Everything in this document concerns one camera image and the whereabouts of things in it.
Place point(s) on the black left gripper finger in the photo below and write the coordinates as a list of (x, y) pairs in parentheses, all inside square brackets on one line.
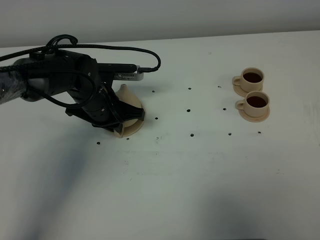
[(123, 112), (110, 126)]

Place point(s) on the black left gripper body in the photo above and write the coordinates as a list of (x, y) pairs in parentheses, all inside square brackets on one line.
[(97, 111)]

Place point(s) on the beige teapot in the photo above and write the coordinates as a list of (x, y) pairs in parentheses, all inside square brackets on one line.
[(123, 94)]

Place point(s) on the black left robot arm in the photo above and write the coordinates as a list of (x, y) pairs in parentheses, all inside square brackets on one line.
[(43, 74)]

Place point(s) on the round beige teapot coaster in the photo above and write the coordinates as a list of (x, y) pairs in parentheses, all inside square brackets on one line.
[(130, 127)]

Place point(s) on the far beige saucer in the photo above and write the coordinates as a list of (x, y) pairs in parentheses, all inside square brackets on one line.
[(241, 92)]

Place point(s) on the beige saucer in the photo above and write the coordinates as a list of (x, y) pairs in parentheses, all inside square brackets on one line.
[(254, 119), (241, 92)]

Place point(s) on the near beige saucer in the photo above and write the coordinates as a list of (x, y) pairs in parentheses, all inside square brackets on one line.
[(254, 119)]

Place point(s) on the far beige teacup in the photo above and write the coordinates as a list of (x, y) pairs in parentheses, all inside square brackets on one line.
[(251, 79)]

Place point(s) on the beige teacup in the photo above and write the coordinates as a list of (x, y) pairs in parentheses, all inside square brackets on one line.
[(251, 79), (255, 104)]

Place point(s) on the near beige teacup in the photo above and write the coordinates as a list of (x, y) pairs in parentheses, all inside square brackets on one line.
[(255, 104)]

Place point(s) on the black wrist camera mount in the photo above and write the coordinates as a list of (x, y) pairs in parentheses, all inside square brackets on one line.
[(119, 72)]

